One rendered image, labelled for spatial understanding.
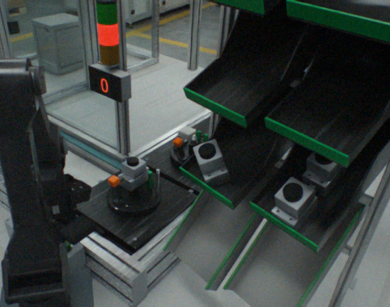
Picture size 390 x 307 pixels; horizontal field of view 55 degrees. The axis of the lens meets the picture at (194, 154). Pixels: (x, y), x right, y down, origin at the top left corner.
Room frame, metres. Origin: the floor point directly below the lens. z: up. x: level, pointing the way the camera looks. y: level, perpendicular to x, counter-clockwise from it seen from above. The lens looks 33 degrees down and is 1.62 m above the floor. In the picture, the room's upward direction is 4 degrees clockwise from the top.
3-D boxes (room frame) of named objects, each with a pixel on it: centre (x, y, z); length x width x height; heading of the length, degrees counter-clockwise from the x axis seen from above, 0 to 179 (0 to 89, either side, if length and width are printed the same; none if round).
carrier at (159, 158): (0.96, 0.00, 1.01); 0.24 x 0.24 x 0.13; 56
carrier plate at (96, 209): (0.74, 0.15, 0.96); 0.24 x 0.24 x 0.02; 56
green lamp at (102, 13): (0.95, 0.24, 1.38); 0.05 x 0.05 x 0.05
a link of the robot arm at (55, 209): (0.58, 0.28, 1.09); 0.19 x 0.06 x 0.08; 56
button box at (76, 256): (0.62, 0.34, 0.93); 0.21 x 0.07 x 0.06; 56
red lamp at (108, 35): (0.95, 0.24, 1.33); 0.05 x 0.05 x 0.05
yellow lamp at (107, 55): (0.95, 0.24, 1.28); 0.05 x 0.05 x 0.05
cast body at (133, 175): (0.75, 0.14, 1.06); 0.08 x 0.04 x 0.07; 146
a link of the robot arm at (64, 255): (0.36, 0.22, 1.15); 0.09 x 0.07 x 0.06; 106
